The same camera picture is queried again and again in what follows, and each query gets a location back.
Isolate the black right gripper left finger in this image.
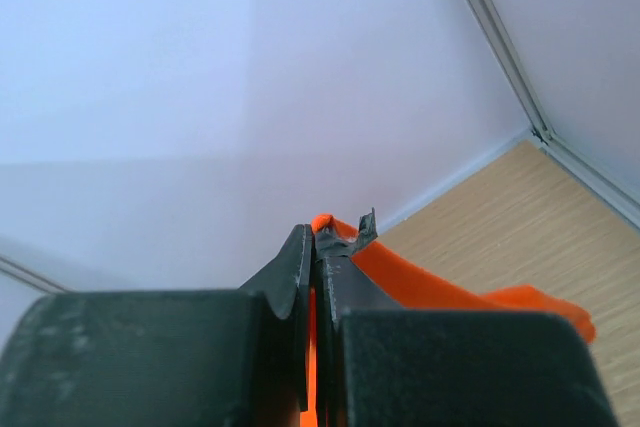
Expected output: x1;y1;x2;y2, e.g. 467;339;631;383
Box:
1;225;313;426

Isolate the right corner aluminium post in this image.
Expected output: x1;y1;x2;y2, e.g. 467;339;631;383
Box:
467;0;639;223

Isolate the orange t shirt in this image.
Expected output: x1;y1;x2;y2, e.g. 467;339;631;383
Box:
299;214;596;427

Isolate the corner aluminium post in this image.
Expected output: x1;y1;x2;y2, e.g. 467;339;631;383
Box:
467;0;639;223
0;256;69;294

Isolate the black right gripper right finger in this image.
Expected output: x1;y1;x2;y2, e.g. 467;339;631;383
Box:
314;214;618;426

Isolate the left corner aluminium post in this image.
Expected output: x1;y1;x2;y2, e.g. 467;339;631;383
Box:
0;256;69;294

